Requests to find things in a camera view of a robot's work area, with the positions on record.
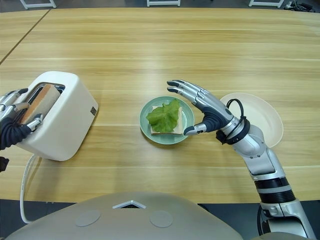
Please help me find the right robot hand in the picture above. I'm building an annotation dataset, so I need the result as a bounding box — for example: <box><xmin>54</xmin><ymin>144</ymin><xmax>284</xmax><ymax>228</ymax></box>
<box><xmin>166</xmin><ymin>79</ymin><xmax>242</xmax><ymax>137</ymax></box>

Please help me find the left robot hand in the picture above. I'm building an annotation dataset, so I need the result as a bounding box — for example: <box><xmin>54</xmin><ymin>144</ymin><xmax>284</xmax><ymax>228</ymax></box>
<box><xmin>0</xmin><ymin>87</ymin><xmax>44</xmax><ymax>151</ymax></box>

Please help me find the bread slice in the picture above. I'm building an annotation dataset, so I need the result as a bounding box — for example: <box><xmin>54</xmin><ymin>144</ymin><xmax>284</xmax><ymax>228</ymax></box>
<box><xmin>150</xmin><ymin>105</ymin><xmax>184</xmax><ymax>136</ymax></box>
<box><xmin>19</xmin><ymin>84</ymin><xmax>61</xmax><ymax>125</ymax></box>

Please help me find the green plate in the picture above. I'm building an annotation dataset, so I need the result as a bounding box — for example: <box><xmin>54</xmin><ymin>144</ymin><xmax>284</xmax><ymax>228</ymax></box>
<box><xmin>139</xmin><ymin>95</ymin><xmax>196</xmax><ymax>146</ymax></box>

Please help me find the cream plate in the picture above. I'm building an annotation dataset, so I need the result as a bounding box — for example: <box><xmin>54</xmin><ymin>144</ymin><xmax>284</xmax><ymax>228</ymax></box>
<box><xmin>219</xmin><ymin>92</ymin><xmax>284</xmax><ymax>149</ymax></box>

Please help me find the green lettuce leaf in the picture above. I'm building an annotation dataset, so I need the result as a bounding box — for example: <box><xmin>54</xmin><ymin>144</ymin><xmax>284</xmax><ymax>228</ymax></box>
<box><xmin>145</xmin><ymin>98</ymin><xmax>182</xmax><ymax>133</ymax></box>

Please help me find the cream toaster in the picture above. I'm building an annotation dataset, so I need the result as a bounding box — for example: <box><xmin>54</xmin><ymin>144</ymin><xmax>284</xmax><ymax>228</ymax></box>
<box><xmin>14</xmin><ymin>71</ymin><xmax>99</xmax><ymax>162</ymax></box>

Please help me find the robot body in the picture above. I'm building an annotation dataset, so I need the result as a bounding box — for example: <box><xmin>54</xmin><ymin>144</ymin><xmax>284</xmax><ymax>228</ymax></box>
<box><xmin>4</xmin><ymin>191</ymin><xmax>254</xmax><ymax>240</ymax></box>

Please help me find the black cable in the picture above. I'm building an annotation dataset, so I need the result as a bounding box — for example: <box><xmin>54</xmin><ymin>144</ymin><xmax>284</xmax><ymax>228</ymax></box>
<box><xmin>219</xmin><ymin>98</ymin><xmax>245</xmax><ymax>145</ymax></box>

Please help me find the white cord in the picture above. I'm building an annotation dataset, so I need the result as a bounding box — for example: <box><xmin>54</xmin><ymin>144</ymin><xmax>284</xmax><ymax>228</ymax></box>
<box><xmin>19</xmin><ymin>153</ymin><xmax>39</xmax><ymax>225</ymax></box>

